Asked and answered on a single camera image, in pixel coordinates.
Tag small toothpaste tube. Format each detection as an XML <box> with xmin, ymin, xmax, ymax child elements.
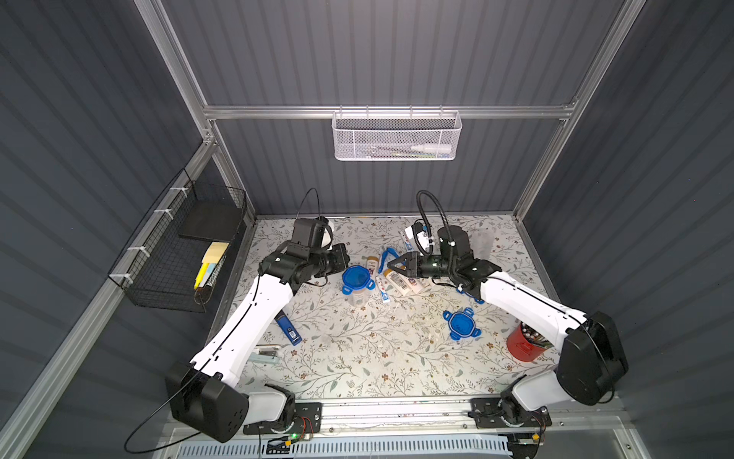
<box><xmin>401</xmin><ymin>231</ymin><xmax>415</xmax><ymax>252</ymax></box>
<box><xmin>376</xmin><ymin>277</ymin><xmax>390</xmax><ymax>303</ymax></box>

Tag white bottle brown cap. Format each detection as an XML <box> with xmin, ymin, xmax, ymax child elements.
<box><xmin>405</xmin><ymin>277</ymin><xmax>424</xmax><ymax>294</ymax></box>
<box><xmin>365</xmin><ymin>256</ymin><xmax>380</xmax><ymax>277</ymax></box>
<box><xmin>384</xmin><ymin>269</ymin><xmax>413</xmax><ymax>296</ymax></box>

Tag blue-lid clear container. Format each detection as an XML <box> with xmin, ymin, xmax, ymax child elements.
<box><xmin>341</xmin><ymin>266</ymin><xmax>376</xmax><ymax>306</ymax></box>
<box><xmin>469</xmin><ymin>231</ymin><xmax>495</xmax><ymax>262</ymax></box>

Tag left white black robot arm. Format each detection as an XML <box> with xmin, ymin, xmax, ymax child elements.
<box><xmin>166</xmin><ymin>243</ymin><xmax>350</xmax><ymax>443</ymax></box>

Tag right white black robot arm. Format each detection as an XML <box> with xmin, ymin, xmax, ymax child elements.
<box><xmin>388</xmin><ymin>226</ymin><xmax>629</xmax><ymax>412</ymax></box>

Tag yellow sticky notes pad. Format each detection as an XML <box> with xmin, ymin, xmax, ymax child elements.
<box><xmin>202</xmin><ymin>242</ymin><xmax>229</xmax><ymax>265</ymax></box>

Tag black notebook in basket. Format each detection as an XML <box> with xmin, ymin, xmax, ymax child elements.
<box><xmin>178</xmin><ymin>202</ymin><xmax>242</xmax><ymax>242</ymax></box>

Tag small silver teal stapler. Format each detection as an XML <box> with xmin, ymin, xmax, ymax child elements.
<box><xmin>248</xmin><ymin>344</ymin><xmax>282</xmax><ymax>365</ymax></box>

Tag yellow marker in basket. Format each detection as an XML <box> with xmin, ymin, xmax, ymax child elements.
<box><xmin>194</xmin><ymin>263</ymin><xmax>208</xmax><ymax>290</ymax></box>

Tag red pencil cup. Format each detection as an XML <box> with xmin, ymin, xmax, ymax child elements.
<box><xmin>506</xmin><ymin>322</ymin><xmax>552</xmax><ymax>363</ymax></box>

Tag white tube in basket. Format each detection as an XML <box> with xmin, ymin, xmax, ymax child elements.
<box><xmin>410</xmin><ymin>143</ymin><xmax>453</xmax><ymax>156</ymax></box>

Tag white ventilated front panel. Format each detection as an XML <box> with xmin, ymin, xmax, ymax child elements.
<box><xmin>175</xmin><ymin>434</ymin><xmax>513</xmax><ymax>458</ymax></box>

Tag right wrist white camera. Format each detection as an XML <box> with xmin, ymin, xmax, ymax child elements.
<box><xmin>404</xmin><ymin>221</ymin><xmax>434</xmax><ymax>254</ymax></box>

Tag black wire wall basket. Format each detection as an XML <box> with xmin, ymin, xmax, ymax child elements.
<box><xmin>108</xmin><ymin>170</ymin><xmax>248</xmax><ymax>313</ymax></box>

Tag white wire mesh basket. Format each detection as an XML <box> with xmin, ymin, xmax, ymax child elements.
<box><xmin>331</xmin><ymin>110</ymin><xmax>463</xmax><ymax>162</ymax></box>

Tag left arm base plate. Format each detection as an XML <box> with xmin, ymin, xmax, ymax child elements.
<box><xmin>242</xmin><ymin>402</ymin><xmax>324</xmax><ymax>435</ymax></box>

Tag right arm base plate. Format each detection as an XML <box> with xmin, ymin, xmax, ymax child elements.
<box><xmin>468</xmin><ymin>396</ymin><xmax>552</xmax><ymax>430</ymax></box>

